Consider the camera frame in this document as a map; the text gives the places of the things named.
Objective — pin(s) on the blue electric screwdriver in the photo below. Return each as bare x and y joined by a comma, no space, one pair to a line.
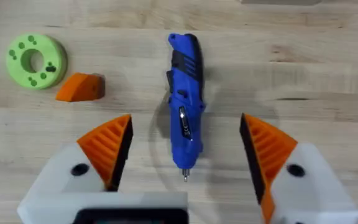
185,102

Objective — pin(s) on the small black screw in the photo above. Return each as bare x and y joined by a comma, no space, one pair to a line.
50,68

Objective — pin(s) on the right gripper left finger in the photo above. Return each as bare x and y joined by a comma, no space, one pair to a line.
104,149

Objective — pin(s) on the green disc with holes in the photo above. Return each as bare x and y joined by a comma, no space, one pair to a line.
34,60

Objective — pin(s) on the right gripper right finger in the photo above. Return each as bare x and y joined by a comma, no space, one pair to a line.
278,161

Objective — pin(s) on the orange ribbed wedge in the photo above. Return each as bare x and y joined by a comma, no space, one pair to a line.
79,88

